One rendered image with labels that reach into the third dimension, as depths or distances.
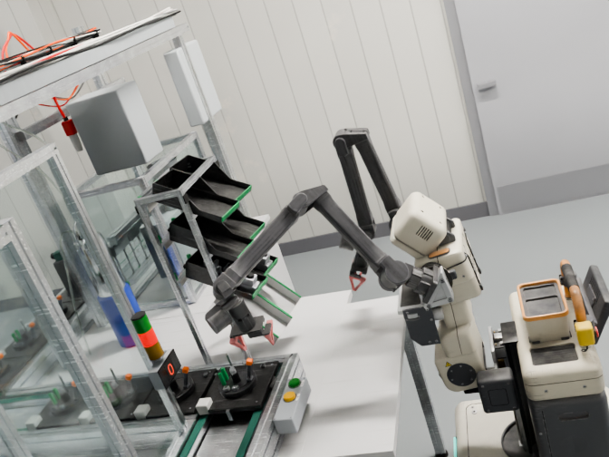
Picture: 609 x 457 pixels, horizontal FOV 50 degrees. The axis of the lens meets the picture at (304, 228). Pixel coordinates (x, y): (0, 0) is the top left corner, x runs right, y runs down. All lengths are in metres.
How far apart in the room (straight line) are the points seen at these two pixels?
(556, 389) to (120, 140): 2.23
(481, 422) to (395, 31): 2.92
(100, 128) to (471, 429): 2.20
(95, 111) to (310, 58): 2.12
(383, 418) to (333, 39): 3.32
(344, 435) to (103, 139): 1.93
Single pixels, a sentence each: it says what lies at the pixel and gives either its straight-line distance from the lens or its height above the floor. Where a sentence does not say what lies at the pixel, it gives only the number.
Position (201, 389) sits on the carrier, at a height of 0.97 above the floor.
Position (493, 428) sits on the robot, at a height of 0.28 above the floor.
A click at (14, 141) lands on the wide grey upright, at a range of 3.31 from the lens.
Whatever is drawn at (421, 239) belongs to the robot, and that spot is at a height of 1.29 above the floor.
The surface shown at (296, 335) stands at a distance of 2.76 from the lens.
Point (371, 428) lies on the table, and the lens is 2.19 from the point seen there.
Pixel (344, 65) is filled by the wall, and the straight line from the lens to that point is 5.00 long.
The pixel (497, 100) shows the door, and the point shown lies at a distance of 4.99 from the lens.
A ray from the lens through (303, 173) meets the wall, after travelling 5.30.
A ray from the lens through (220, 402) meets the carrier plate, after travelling 2.37.
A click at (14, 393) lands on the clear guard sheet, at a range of 1.25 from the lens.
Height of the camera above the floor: 2.26
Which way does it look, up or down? 22 degrees down
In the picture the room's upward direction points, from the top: 19 degrees counter-clockwise
